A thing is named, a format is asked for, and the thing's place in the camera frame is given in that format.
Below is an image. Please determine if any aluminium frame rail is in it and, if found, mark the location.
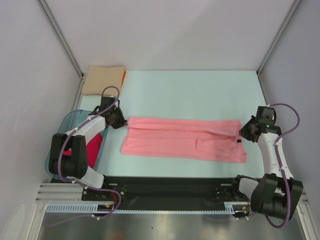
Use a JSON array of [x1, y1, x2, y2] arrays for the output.
[[34, 182, 311, 205]]

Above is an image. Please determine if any left aluminium corner post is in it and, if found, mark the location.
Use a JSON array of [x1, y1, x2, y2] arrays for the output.
[[34, 0, 85, 80]]

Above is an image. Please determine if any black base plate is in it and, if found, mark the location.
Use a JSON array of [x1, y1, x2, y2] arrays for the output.
[[49, 176, 293, 211]]

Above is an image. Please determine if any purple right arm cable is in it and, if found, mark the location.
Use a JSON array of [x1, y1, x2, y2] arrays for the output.
[[234, 103, 301, 229]]

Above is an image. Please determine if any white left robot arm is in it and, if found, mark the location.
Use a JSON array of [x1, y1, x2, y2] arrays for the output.
[[47, 96, 127, 200]]

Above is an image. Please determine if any right aluminium corner post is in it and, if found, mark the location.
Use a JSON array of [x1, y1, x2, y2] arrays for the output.
[[256, 0, 303, 76]]

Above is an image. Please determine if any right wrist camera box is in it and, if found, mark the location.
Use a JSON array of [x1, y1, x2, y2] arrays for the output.
[[255, 106, 277, 126]]

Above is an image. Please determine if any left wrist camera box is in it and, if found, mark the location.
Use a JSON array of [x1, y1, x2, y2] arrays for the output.
[[100, 96, 120, 111]]

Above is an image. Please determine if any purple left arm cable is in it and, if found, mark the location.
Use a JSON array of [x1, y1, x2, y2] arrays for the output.
[[46, 85, 123, 226]]

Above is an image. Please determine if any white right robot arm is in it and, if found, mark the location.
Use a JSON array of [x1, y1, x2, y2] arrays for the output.
[[230, 116, 304, 223]]

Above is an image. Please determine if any white cable duct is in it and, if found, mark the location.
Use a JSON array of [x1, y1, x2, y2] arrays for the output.
[[45, 202, 250, 215]]

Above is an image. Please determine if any red t shirt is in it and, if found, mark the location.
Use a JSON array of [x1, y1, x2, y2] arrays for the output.
[[86, 133, 103, 169]]

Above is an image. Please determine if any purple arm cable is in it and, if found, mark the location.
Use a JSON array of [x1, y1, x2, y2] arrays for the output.
[[234, 103, 301, 229], [46, 85, 123, 226]]

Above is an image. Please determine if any beige folded t shirt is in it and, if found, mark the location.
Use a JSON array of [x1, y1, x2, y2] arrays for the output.
[[81, 65, 126, 95]]

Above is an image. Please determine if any aluminium corner post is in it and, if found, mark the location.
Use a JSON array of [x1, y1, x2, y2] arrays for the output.
[[256, 0, 303, 76], [34, 0, 85, 80]]

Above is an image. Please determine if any pink t shirt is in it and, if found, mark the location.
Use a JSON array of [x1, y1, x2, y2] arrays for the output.
[[121, 116, 247, 164]]

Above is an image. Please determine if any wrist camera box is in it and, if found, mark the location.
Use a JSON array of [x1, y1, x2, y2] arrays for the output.
[[100, 96, 120, 111], [255, 106, 277, 126]]

